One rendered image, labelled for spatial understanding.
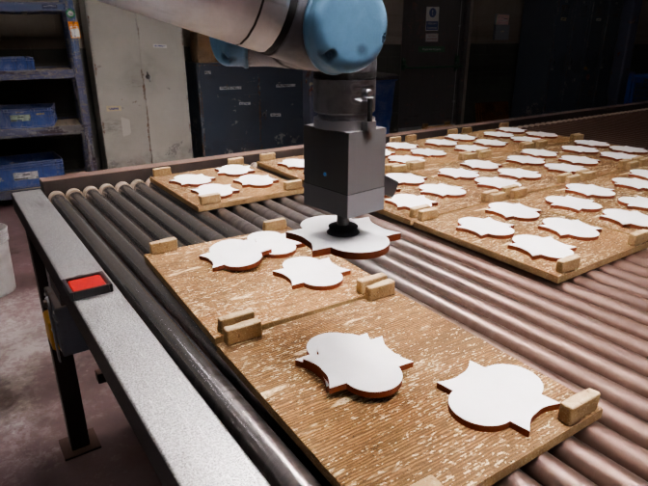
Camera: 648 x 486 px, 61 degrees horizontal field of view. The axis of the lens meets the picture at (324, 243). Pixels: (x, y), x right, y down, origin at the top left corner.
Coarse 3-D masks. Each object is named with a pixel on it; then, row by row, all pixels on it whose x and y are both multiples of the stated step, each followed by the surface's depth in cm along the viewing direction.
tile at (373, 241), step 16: (304, 224) 75; (320, 224) 75; (368, 224) 75; (304, 240) 70; (320, 240) 69; (336, 240) 69; (352, 240) 69; (368, 240) 69; (384, 240) 69; (352, 256) 66; (368, 256) 66
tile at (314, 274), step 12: (288, 264) 109; (300, 264) 109; (312, 264) 109; (324, 264) 109; (288, 276) 104; (300, 276) 104; (312, 276) 104; (324, 276) 104; (336, 276) 104; (312, 288) 101; (324, 288) 100
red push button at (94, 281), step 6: (96, 276) 108; (72, 282) 106; (78, 282) 106; (84, 282) 106; (90, 282) 106; (96, 282) 106; (102, 282) 106; (72, 288) 103; (78, 288) 103; (84, 288) 103
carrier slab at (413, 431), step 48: (288, 336) 85; (384, 336) 85; (432, 336) 85; (288, 384) 74; (432, 384) 74; (288, 432) 66; (336, 432) 65; (384, 432) 65; (432, 432) 65; (480, 432) 65; (576, 432) 67; (336, 480) 58; (384, 480) 58; (480, 480) 58
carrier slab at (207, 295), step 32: (160, 256) 116; (192, 256) 116; (288, 256) 116; (320, 256) 116; (192, 288) 101; (224, 288) 101; (256, 288) 101; (288, 288) 101; (352, 288) 101; (288, 320) 91
